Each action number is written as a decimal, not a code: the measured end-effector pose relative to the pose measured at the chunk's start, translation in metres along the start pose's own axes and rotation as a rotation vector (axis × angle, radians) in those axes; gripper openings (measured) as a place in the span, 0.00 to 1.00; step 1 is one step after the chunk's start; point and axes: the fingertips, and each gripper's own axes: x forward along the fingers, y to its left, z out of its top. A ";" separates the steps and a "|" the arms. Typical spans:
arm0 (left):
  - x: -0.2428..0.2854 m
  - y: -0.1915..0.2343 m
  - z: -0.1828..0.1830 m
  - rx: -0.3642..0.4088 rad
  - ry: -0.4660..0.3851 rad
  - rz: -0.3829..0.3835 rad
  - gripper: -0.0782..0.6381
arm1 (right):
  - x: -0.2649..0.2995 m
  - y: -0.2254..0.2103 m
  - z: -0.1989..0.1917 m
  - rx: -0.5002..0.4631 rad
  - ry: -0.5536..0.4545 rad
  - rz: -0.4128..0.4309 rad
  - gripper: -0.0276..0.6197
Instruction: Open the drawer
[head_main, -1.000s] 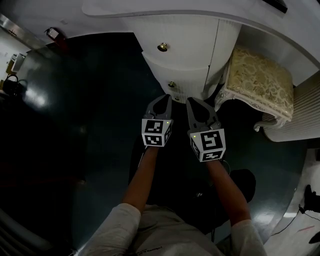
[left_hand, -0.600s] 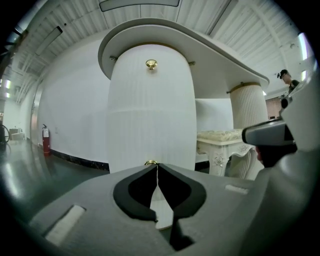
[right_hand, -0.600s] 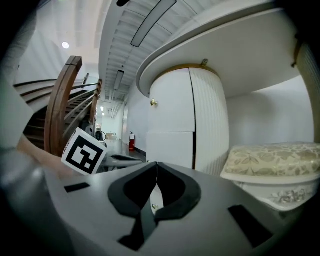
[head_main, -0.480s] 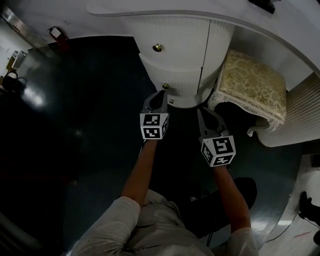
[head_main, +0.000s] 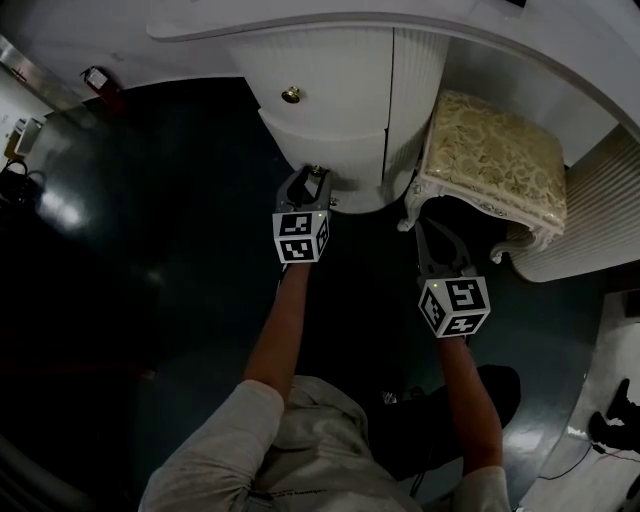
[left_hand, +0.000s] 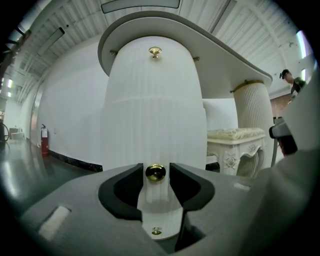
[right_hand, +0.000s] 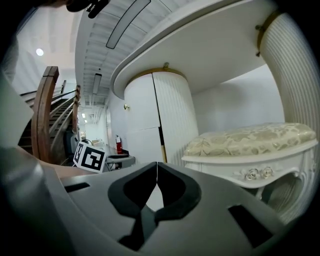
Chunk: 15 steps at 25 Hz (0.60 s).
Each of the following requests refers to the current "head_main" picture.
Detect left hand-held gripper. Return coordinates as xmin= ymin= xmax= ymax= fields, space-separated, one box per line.
xmin=272 ymin=167 xmax=335 ymax=265

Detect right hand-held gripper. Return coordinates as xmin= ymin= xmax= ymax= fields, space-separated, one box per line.
xmin=413 ymin=217 xmax=492 ymax=341

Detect large white drawer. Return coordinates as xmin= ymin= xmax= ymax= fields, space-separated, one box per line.
xmin=257 ymin=108 xmax=387 ymax=194

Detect person's right forearm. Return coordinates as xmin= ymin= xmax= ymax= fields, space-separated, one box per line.
xmin=435 ymin=334 xmax=504 ymax=476

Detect person's left forearm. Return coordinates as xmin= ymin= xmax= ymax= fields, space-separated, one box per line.
xmin=242 ymin=259 xmax=314 ymax=416

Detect white curved dressing table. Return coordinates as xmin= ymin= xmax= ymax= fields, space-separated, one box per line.
xmin=144 ymin=0 xmax=640 ymax=284

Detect cream upholstered stool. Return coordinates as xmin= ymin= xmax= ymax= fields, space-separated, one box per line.
xmin=397 ymin=89 xmax=569 ymax=265

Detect person's black trousers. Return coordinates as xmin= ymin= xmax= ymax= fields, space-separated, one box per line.
xmin=367 ymin=364 xmax=521 ymax=484

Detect red fire extinguisher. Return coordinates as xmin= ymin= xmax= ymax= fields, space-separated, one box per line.
xmin=79 ymin=65 xmax=124 ymax=106

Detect person's grey sweatshirt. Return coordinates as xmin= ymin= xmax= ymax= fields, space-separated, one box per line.
xmin=137 ymin=374 xmax=516 ymax=512

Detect metal framed glass door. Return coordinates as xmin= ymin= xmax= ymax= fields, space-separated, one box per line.
xmin=0 ymin=33 xmax=96 ymax=114

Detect white box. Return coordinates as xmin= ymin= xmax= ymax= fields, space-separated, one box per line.
xmin=4 ymin=117 xmax=44 ymax=159

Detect black handbag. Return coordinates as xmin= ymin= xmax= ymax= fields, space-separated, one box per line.
xmin=0 ymin=159 xmax=49 ymax=206

